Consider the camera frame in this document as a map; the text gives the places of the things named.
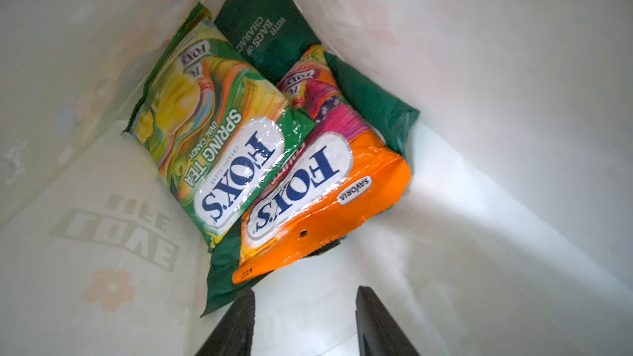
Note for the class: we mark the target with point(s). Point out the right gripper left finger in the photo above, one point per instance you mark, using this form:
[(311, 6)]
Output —
[(233, 335)]

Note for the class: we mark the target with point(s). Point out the orange Fox's candy bag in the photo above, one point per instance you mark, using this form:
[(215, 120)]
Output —
[(341, 176)]

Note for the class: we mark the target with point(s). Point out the white paper shopping bag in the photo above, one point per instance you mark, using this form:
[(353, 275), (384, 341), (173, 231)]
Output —
[(514, 236)]

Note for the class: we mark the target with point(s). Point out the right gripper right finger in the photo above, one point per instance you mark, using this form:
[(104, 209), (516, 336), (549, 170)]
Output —
[(378, 332)]

